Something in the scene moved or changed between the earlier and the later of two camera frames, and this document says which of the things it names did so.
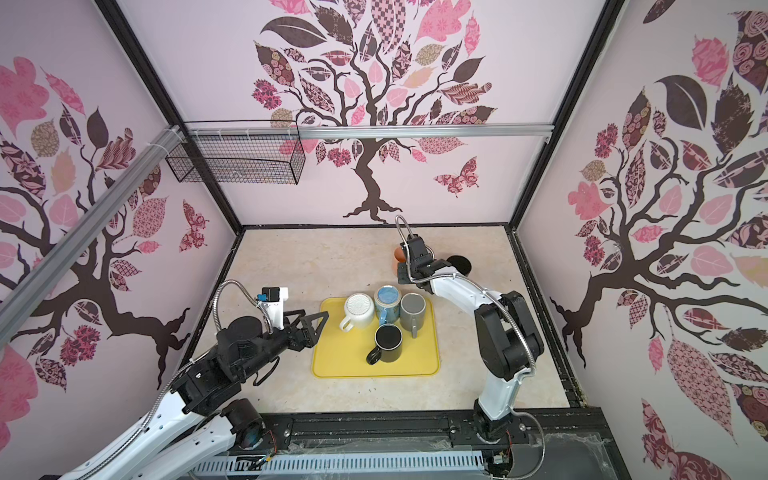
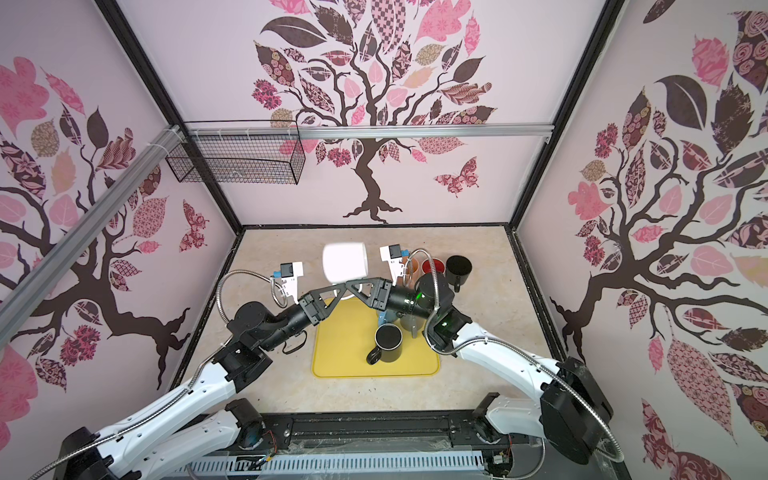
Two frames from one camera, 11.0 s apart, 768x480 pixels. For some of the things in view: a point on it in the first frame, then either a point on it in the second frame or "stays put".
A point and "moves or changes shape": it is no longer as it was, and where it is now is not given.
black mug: x=461 y=263 stays put
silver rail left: x=25 y=295 stays put
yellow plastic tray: x=344 y=354 stays put
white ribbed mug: x=359 y=309 -> x=345 y=262
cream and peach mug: x=399 y=255 moves or changes shape
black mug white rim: x=388 y=340 stays put
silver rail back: x=367 y=131 stays put
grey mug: x=412 y=312 stays put
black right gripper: x=403 y=279 -> x=378 y=300
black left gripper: x=310 y=338 -> x=314 y=315
